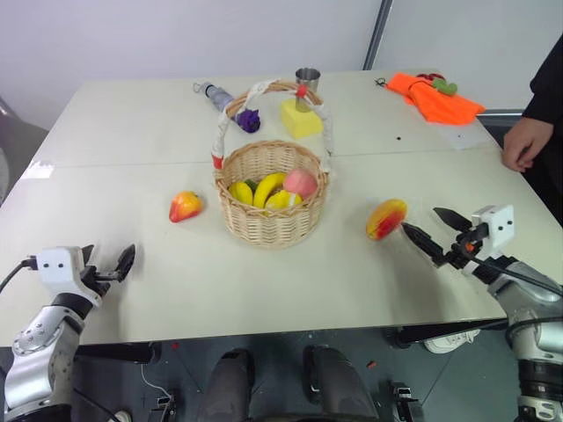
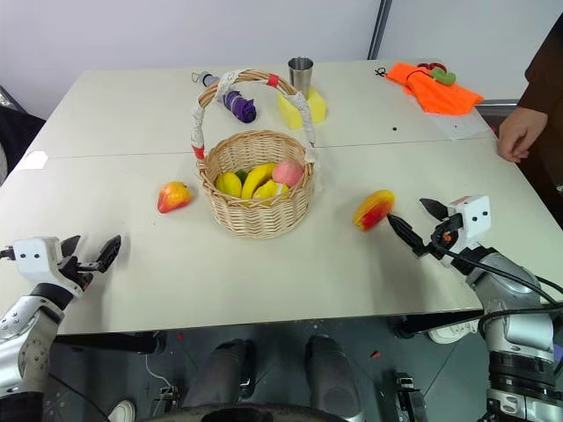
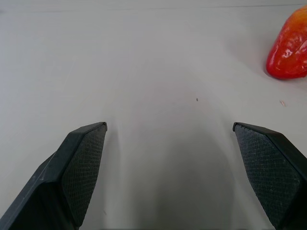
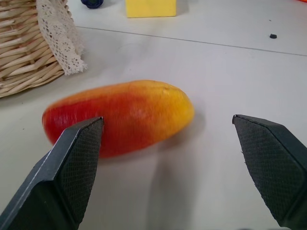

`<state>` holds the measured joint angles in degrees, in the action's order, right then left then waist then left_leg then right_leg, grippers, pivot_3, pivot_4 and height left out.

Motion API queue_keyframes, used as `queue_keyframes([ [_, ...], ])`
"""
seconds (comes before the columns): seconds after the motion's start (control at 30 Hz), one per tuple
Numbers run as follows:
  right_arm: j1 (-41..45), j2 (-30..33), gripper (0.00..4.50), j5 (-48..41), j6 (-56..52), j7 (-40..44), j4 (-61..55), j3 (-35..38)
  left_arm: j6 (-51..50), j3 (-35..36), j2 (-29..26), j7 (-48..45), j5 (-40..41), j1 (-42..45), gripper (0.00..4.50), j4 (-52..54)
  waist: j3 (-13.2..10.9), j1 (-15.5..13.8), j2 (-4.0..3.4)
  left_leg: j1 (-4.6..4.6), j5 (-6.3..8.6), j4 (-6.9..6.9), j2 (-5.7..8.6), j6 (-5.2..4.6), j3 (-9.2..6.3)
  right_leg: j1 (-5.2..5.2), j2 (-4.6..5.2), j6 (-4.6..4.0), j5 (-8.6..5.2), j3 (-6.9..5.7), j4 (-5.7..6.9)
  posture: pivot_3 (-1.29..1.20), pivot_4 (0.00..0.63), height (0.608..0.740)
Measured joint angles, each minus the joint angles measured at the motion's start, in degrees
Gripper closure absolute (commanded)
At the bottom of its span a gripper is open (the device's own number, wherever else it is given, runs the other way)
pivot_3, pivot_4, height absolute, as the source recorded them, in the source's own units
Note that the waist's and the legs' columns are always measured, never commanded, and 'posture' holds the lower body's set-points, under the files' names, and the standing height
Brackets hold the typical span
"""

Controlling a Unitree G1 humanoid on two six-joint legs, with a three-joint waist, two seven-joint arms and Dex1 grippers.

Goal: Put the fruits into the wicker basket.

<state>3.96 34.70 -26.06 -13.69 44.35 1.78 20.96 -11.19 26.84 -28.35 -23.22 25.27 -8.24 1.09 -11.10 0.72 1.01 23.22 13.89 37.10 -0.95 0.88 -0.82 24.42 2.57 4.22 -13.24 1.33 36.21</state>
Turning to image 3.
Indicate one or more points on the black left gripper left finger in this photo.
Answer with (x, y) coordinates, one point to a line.
(72, 172)

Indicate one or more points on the red orange plastic pepper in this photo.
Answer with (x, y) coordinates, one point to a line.
(290, 50)

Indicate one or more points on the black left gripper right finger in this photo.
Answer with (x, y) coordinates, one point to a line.
(271, 167)

